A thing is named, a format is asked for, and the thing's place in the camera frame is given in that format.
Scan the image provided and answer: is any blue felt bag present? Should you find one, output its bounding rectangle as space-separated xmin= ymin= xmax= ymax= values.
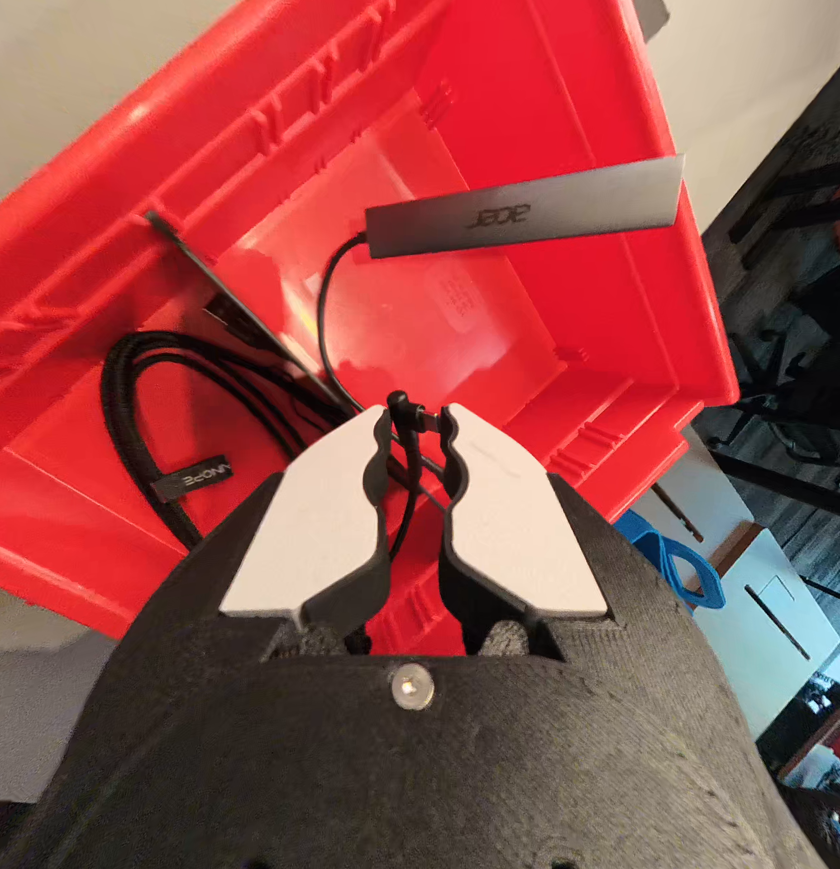
xmin=613 ymin=509 xmax=728 ymax=615

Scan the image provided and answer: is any red storage bin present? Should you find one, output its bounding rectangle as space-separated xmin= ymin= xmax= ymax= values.
xmin=0 ymin=0 xmax=741 ymax=639

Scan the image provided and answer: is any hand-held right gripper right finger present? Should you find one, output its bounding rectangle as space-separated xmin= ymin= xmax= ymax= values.
xmin=437 ymin=403 xmax=609 ymax=646

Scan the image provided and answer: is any black bin divider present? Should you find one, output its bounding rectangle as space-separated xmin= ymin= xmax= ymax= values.
xmin=145 ymin=209 xmax=370 ymax=416

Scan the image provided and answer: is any black braided usb cable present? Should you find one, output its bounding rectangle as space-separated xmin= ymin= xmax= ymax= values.
xmin=100 ymin=291 xmax=367 ymax=554

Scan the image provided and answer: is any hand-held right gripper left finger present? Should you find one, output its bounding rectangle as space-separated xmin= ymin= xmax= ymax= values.
xmin=218 ymin=405 xmax=394 ymax=635

